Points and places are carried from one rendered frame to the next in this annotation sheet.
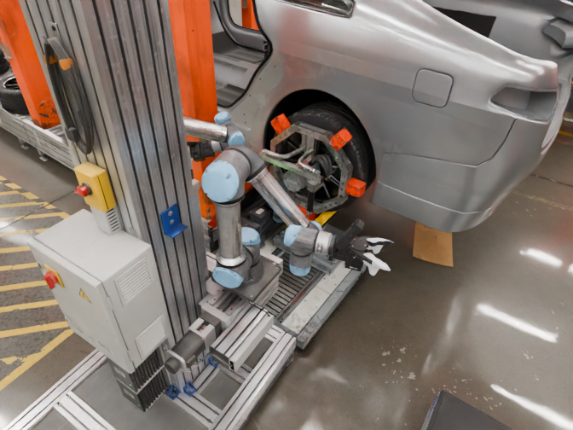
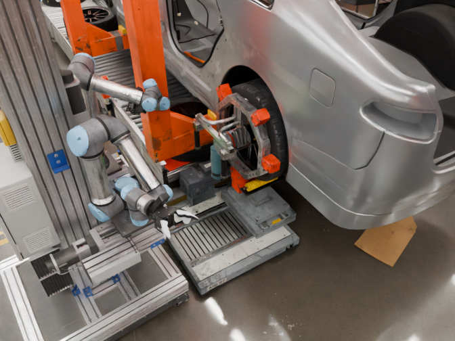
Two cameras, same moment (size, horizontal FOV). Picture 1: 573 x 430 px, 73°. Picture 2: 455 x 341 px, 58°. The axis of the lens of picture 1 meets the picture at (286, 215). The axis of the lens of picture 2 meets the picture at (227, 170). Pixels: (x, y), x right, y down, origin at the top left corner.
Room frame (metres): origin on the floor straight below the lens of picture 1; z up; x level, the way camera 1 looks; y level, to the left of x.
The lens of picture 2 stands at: (0.00, -0.92, 2.44)
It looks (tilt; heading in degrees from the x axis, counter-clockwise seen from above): 41 degrees down; 24
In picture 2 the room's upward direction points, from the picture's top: straight up
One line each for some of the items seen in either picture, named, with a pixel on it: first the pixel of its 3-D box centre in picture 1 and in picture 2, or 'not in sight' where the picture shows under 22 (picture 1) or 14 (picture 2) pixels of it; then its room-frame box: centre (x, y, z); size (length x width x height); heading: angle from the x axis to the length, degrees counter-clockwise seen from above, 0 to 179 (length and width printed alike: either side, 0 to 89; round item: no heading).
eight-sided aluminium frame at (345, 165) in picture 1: (309, 169); (241, 137); (2.00, -0.12, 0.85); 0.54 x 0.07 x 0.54; 56
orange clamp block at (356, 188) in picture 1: (355, 188); (270, 164); (1.83, -0.38, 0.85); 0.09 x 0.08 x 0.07; 56
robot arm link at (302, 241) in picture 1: (301, 238); (135, 197); (0.97, -0.05, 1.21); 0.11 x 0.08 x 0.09; 74
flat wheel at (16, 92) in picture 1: (33, 91); (91, 24); (4.07, 2.83, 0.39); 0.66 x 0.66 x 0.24
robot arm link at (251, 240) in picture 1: (245, 246); (126, 191); (1.16, 0.16, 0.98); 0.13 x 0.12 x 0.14; 164
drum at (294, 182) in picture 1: (302, 174); (231, 141); (1.94, -0.08, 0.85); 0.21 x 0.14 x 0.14; 146
